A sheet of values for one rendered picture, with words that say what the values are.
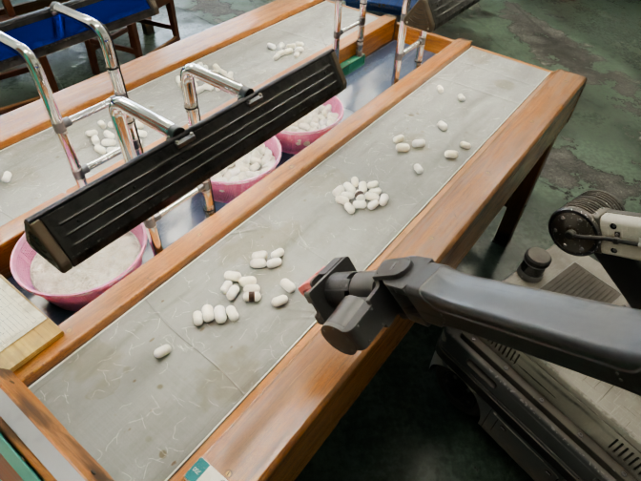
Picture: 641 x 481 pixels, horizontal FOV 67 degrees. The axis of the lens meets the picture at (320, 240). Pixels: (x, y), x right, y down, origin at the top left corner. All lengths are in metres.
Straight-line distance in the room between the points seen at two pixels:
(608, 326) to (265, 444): 0.54
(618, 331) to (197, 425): 0.64
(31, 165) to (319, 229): 0.77
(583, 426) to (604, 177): 1.74
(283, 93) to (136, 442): 0.62
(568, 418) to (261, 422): 0.85
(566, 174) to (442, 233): 1.78
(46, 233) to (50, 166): 0.77
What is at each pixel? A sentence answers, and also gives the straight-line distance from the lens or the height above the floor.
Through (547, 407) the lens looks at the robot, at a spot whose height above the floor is 0.36.
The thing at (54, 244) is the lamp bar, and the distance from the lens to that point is 0.68.
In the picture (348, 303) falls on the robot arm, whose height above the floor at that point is 0.99.
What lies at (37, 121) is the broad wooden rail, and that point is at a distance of 1.58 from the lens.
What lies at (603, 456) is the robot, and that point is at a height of 0.37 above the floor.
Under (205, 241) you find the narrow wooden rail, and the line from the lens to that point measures 1.07.
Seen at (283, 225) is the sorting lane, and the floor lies 0.74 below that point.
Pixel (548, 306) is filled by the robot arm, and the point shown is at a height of 1.18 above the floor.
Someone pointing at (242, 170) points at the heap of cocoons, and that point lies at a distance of 1.28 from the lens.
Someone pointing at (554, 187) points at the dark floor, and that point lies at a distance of 2.72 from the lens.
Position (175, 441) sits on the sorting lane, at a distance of 0.87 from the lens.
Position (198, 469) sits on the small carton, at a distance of 0.79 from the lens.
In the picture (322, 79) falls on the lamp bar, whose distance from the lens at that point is 0.96.
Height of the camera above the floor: 1.52
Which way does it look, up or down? 46 degrees down
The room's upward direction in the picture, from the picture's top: 3 degrees clockwise
